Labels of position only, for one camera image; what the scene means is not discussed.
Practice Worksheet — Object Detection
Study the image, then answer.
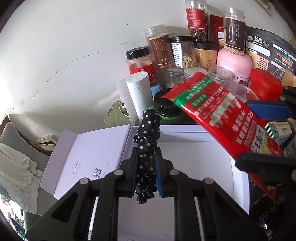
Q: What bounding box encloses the red snack packet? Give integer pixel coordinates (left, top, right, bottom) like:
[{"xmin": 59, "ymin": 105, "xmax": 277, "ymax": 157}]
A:
[{"xmin": 160, "ymin": 71, "xmax": 283, "ymax": 202}]

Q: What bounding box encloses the black polka dot scrunchie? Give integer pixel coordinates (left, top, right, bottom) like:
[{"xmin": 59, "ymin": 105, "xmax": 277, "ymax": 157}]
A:
[{"xmin": 133, "ymin": 109, "xmax": 162, "ymax": 204}]

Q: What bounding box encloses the blue white medicine box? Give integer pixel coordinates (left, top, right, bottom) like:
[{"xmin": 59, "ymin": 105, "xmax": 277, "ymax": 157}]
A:
[{"xmin": 265, "ymin": 121, "xmax": 292, "ymax": 146}]

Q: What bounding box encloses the red plastic canister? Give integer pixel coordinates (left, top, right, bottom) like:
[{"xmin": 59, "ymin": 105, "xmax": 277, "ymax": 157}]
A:
[{"xmin": 249, "ymin": 68, "xmax": 282, "ymax": 101}]

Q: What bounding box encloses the black printed food pouch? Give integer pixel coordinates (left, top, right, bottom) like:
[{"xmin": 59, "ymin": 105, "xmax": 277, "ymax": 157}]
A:
[{"xmin": 245, "ymin": 26, "xmax": 296, "ymax": 81}]

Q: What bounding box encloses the pink lidded container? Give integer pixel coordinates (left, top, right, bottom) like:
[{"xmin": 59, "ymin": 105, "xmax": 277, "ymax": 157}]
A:
[{"xmin": 217, "ymin": 49, "xmax": 253, "ymax": 86}]

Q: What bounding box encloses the white cloth on chair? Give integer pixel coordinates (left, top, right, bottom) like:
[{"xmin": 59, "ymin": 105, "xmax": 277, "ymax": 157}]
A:
[{"xmin": 1, "ymin": 144, "xmax": 43, "ymax": 214}]

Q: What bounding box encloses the white open gift box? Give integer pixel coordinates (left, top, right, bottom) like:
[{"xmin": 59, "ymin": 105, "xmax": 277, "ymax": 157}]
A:
[{"xmin": 27, "ymin": 125, "xmax": 251, "ymax": 240}]

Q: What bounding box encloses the tan paste black lid jar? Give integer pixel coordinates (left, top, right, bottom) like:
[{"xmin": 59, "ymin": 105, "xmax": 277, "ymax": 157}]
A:
[{"xmin": 194, "ymin": 41, "xmax": 218, "ymax": 70}]

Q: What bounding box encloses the tall dark label jar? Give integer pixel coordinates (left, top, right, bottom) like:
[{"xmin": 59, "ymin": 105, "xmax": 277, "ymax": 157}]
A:
[{"xmin": 223, "ymin": 7, "xmax": 246, "ymax": 55}]

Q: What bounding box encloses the grey armchair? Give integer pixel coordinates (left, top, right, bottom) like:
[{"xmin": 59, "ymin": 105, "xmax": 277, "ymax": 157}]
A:
[{"xmin": 1, "ymin": 122, "xmax": 57, "ymax": 230}]

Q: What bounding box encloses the red bag behind jars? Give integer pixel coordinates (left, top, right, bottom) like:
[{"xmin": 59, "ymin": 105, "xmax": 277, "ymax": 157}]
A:
[{"xmin": 210, "ymin": 15, "xmax": 224, "ymax": 45}]

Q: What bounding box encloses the clear empty plastic jar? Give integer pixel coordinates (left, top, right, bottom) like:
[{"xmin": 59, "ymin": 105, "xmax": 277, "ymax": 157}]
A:
[{"xmin": 165, "ymin": 67, "xmax": 185, "ymax": 88}]

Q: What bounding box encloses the black round lid jar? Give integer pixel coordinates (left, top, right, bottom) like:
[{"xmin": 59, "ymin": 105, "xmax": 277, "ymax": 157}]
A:
[{"xmin": 154, "ymin": 88, "xmax": 184, "ymax": 118}]

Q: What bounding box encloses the black lid nut jar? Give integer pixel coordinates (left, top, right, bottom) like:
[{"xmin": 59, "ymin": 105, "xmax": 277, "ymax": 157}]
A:
[{"xmin": 170, "ymin": 36, "xmax": 197, "ymax": 68}]

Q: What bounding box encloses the tall red label jar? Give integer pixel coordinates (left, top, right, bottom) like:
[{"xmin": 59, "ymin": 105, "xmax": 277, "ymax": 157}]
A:
[{"xmin": 185, "ymin": 1, "xmax": 209, "ymax": 43}]

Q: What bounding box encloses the brown label clear jar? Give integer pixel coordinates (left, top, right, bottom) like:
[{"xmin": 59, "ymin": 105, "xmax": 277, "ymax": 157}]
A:
[{"xmin": 144, "ymin": 25, "xmax": 175, "ymax": 69}]

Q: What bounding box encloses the red label black lid jar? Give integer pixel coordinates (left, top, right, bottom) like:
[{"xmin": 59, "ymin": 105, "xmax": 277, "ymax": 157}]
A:
[{"xmin": 125, "ymin": 46, "xmax": 157, "ymax": 86}]

